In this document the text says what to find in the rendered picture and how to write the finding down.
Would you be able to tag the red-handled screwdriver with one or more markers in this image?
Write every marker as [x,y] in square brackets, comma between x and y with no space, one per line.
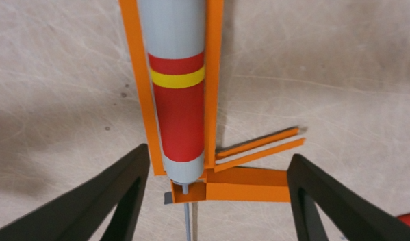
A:
[403,217]

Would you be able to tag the red and white cylinder with yellow stripe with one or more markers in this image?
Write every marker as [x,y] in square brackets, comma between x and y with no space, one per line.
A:
[173,35]

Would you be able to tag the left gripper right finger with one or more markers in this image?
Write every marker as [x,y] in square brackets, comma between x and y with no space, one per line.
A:
[355,217]

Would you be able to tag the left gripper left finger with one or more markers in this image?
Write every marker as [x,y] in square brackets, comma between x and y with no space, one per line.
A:
[77,214]

